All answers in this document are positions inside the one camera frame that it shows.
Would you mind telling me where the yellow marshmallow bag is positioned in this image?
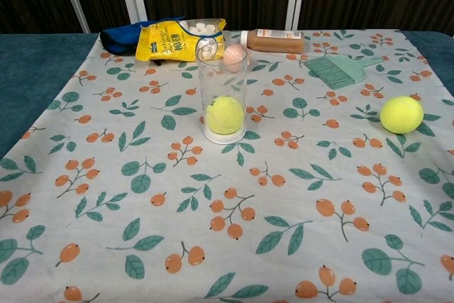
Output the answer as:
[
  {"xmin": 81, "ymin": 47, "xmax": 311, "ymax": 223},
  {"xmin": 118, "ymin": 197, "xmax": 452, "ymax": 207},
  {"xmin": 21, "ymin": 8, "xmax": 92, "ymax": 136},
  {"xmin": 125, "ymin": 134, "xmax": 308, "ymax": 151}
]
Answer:
[{"xmin": 135, "ymin": 18, "xmax": 228, "ymax": 63}]

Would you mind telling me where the brown egg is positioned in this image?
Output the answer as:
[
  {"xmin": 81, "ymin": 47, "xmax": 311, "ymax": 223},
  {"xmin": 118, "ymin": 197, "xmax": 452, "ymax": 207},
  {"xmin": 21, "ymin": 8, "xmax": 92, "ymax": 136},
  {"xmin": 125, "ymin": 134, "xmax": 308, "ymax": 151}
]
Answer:
[{"xmin": 222, "ymin": 43, "xmax": 253, "ymax": 74}]

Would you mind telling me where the brown drink bottle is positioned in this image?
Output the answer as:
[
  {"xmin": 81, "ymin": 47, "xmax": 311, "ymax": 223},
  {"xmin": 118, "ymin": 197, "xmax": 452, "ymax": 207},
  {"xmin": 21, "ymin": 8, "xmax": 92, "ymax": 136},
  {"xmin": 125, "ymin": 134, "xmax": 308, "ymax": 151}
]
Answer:
[{"xmin": 240, "ymin": 28, "xmax": 306, "ymax": 54}]

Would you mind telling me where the green hand brush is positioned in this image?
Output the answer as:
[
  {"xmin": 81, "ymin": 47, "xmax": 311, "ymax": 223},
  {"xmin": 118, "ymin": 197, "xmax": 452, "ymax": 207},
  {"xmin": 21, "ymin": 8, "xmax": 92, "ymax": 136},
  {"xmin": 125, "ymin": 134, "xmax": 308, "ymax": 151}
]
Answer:
[{"xmin": 304, "ymin": 55, "xmax": 378, "ymax": 91}]

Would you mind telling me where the yellow tennis ball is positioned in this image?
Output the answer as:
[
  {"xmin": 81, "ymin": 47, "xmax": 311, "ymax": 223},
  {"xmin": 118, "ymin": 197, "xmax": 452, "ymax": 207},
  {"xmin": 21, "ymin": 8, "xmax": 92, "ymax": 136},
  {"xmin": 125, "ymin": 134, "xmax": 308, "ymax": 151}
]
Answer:
[
  {"xmin": 206, "ymin": 95, "xmax": 246, "ymax": 136},
  {"xmin": 380, "ymin": 95, "xmax": 425, "ymax": 136}
]

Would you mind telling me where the floral orange berry tablecloth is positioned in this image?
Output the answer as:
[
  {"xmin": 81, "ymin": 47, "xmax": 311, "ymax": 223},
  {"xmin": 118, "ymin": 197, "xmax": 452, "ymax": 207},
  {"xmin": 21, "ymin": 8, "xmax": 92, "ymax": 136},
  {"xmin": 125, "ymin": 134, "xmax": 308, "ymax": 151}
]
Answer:
[{"xmin": 0, "ymin": 28, "xmax": 454, "ymax": 303}]

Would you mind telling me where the clear plastic tube can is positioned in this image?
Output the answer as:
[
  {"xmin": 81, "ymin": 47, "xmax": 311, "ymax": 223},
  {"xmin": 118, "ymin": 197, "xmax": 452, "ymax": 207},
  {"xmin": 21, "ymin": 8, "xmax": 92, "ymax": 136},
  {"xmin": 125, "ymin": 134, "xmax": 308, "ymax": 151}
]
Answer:
[{"xmin": 196, "ymin": 35, "xmax": 248, "ymax": 145}]

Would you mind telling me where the blue fabric pouch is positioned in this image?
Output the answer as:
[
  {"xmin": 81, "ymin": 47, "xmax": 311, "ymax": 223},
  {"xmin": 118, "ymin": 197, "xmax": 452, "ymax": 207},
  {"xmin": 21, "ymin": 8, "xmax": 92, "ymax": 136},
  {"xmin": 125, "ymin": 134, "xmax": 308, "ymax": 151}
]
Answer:
[{"xmin": 99, "ymin": 16, "xmax": 186, "ymax": 67}]

